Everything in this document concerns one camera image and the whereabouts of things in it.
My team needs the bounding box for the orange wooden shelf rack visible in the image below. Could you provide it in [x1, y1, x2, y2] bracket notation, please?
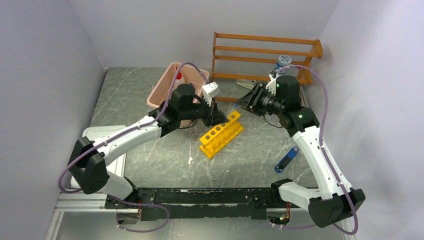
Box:
[211, 32, 324, 82]

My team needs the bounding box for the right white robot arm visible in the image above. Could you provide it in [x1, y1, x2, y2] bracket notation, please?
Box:
[236, 75, 366, 228]

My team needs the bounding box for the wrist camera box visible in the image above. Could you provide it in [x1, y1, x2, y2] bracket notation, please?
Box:
[266, 73, 279, 96]
[201, 82, 221, 107]

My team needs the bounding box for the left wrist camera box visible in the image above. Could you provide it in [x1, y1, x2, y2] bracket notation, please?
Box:
[201, 82, 221, 107]

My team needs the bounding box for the white stapler-like object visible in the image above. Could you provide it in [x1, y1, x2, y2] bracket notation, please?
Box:
[236, 79, 256, 90]

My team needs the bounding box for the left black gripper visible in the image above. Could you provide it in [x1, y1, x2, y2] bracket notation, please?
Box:
[179, 95, 228, 128]

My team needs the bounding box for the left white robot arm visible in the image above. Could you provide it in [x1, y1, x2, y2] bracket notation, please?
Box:
[69, 82, 228, 208]

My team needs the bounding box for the red-capped squeeze bottle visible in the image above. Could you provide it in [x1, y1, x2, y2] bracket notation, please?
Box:
[175, 67, 184, 81]

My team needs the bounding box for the blue-lidded jar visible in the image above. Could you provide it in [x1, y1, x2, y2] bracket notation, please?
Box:
[274, 54, 292, 75]

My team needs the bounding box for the white plastic tray lid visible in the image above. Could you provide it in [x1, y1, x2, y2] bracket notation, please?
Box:
[69, 125, 126, 194]

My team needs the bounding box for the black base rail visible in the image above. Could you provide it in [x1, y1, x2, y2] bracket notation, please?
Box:
[104, 187, 302, 222]

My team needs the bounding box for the yellow test tube rack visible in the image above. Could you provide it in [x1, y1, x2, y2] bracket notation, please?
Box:
[199, 110, 244, 159]

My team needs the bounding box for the pink plastic bin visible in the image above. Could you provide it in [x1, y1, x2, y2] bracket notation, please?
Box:
[147, 62, 209, 132]

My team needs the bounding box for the blue black handheld tool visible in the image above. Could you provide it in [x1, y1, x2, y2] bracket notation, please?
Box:
[274, 146, 299, 173]

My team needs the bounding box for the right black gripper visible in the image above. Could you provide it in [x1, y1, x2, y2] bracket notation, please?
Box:
[234, 81, 285, 117]

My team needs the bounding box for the blue-capped test tube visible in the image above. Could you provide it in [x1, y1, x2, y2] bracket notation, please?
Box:
[226, 103, 237, 117]

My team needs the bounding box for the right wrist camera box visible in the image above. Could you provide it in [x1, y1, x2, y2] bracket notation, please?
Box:
[266, 73, 279, 96]

